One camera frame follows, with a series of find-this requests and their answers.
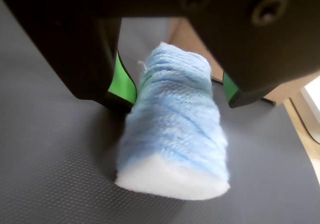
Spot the blue yarn-wrapped white block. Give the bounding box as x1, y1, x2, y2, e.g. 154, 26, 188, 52
114, 41, 231, 201

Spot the open cardboard box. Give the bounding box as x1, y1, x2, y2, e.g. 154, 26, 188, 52
166, 17, 224, 82

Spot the large gray table mat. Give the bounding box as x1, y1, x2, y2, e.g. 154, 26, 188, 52
0, 0, 320, 224

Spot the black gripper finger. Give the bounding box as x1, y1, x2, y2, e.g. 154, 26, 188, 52
0, 0, 138, 113
179, 0, 320, 109

